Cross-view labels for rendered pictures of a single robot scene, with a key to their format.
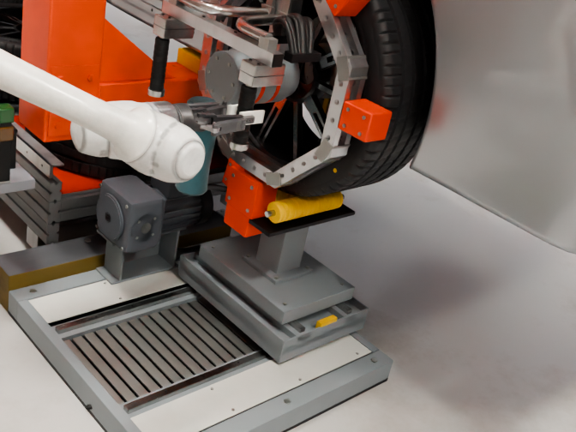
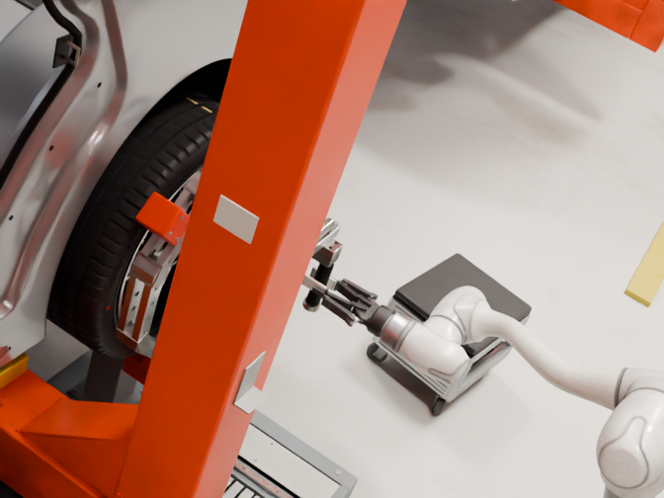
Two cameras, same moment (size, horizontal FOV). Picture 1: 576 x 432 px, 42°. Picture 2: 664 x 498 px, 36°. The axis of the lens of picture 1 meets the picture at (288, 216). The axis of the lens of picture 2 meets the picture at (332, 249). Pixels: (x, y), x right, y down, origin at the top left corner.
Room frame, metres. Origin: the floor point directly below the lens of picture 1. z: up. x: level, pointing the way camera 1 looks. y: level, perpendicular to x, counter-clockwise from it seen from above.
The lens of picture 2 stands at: (2.39, 1.95, 2.38)
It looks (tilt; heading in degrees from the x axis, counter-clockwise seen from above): 36 degrees down; 246
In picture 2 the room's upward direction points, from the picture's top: 21 degrees clockwise
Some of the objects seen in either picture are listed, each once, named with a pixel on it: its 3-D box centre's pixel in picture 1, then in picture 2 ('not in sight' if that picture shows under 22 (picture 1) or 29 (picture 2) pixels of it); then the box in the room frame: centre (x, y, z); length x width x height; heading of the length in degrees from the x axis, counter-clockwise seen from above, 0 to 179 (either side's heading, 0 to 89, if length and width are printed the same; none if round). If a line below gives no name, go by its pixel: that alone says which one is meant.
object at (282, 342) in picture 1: (271, 291); not in sight; (1.98, 0.00, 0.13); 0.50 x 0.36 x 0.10; 48
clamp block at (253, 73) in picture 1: (262, 71); (320, 246); (1.59, 0.12, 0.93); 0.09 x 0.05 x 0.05; 138
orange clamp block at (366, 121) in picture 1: (364, 120); not in sight; (1.65, -0.12, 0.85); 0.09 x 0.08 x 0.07; 48
